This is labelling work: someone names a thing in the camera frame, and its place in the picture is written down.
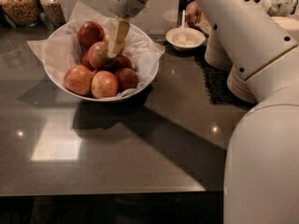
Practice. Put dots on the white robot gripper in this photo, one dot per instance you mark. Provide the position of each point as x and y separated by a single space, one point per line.
121 1

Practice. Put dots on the yellow-red apple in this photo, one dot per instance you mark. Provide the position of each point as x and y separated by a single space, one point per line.
98 57
104 85

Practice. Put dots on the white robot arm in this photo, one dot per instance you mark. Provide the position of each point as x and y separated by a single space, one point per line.
261 178

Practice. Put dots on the dark red top apple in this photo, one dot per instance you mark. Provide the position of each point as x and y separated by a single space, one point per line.
89 33

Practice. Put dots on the red right middle apple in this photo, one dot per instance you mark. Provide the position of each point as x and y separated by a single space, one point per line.
122 61

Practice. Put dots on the red left hidden apple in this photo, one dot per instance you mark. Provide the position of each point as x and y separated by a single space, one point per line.
84 60

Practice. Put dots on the white paper bowl liner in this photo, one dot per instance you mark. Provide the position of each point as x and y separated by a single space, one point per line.
62 50

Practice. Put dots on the front right red apple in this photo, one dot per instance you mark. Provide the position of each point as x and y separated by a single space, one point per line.
127 78

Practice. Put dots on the large front left apple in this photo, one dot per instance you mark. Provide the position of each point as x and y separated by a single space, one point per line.
78 79

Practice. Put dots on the large white bowl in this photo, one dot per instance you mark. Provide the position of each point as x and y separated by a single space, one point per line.
77 62

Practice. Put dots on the small white bowl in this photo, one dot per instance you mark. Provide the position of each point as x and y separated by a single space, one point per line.
194 39

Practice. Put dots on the person's left hand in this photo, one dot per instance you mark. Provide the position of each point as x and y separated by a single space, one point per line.
193 13

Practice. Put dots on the right clear acrylic sign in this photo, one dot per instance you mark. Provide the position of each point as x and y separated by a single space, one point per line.
158 17

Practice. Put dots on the right glass cereal jar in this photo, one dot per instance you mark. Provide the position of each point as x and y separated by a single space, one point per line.
54 11

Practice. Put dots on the glass cereal jar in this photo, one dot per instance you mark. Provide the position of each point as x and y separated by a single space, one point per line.
21 12
54 11

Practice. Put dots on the white plastic spoon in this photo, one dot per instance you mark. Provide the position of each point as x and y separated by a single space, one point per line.
181 35

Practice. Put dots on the left glass cereal jar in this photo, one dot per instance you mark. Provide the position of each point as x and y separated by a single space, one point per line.
21 12

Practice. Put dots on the back stack paper bowls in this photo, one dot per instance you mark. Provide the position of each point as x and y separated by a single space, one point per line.
216 55

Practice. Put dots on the stack paper bowls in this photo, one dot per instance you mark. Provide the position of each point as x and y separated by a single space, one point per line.
238 87
216 55

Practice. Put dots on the black mesh mat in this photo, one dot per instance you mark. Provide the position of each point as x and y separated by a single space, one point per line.
216 84

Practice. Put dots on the front stack paper bowls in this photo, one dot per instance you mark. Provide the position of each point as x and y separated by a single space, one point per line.
238 87

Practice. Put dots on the bag of plastic cutlery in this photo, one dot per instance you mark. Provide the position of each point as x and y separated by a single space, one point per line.
279 8

